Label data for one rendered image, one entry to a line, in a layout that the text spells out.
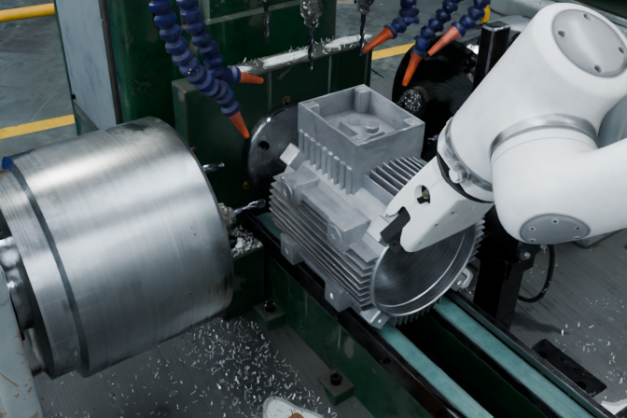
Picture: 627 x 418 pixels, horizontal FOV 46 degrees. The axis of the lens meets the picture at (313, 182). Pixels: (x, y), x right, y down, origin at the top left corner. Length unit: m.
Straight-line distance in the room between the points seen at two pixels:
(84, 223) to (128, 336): 0.13
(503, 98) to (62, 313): 0.44
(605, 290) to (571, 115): 0.72
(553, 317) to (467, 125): 0.61
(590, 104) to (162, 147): 0.44
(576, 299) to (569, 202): 0.70
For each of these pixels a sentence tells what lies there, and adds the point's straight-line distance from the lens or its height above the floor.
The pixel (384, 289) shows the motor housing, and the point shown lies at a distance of 0.93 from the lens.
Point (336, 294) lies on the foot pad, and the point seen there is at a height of 0.98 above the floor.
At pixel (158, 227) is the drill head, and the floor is 1.12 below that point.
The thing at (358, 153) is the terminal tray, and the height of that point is 1.13.
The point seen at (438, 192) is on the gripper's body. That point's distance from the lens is 0.63.
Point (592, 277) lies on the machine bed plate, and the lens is 1.25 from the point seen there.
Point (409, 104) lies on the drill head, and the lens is 1.08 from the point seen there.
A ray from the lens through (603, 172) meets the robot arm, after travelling 0.50.
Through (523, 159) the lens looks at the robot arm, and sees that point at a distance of 0.52.
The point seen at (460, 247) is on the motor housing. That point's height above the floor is 0.99.
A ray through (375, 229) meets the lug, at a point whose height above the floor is 1.08.
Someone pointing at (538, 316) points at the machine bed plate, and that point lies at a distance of 1.15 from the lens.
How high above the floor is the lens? 1.56
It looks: 34 degrees down
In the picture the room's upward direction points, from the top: 1 degrees clockwise
